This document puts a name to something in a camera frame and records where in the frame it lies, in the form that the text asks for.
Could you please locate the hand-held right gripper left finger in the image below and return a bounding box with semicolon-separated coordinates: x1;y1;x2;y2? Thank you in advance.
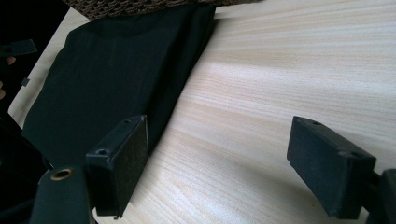
85;114;149;218

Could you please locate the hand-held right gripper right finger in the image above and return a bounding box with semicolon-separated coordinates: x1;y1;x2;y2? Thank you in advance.
286;116;378;220

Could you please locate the brown woven basket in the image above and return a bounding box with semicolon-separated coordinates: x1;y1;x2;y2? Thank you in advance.
61;0;263;21

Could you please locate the black cloth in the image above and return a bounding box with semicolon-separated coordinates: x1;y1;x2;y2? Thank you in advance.
21;4;219;170

